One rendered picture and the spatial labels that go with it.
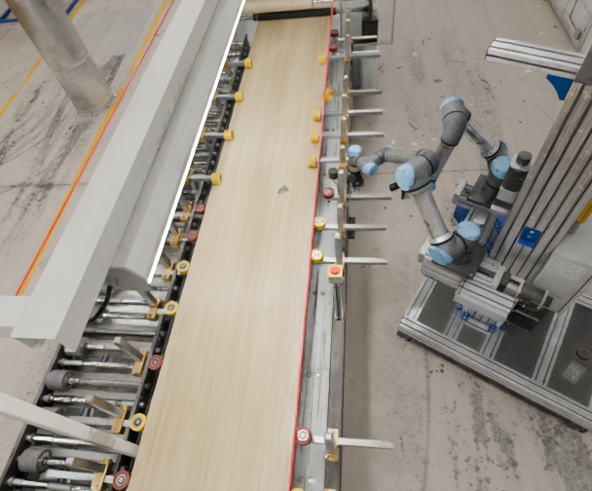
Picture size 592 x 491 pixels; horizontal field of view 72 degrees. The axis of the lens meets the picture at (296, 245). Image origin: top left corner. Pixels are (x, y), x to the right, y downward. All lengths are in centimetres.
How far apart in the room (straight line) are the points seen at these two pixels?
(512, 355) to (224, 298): 189
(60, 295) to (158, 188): 30
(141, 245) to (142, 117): 27
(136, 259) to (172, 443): 154
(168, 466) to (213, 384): 40
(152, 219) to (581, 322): 297
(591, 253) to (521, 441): 137
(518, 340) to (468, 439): 72
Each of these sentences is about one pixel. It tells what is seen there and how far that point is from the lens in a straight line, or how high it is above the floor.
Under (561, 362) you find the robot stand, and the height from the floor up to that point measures 21.
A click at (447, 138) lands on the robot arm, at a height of 147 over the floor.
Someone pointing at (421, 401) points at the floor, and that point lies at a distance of 307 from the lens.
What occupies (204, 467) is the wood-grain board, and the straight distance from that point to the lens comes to 216.
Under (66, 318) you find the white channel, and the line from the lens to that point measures 67.
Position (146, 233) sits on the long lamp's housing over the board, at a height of 237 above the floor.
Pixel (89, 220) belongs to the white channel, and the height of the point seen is 246.
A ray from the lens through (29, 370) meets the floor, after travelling 399.
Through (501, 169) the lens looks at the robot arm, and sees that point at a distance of 248.
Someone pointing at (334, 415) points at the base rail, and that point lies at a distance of 230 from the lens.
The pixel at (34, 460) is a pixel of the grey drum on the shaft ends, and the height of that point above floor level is 86.
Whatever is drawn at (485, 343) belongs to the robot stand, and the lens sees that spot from 305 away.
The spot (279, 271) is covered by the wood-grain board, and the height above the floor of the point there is 90.
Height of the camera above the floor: 295
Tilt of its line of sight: 55 degrees down
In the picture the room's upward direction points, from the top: 12 degrees counter-clockwise
